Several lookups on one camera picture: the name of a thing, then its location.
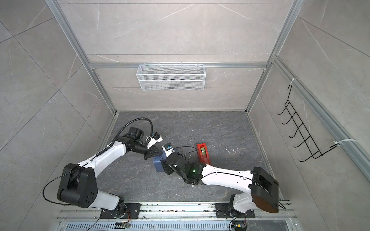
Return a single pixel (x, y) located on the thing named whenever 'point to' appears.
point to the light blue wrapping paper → (157, 161)
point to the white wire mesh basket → (172, 77)
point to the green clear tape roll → (203, 149)
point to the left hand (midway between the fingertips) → (162, 152)
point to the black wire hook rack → (302, 130)
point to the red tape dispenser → (205, 159)
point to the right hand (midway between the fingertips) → (167, 159)
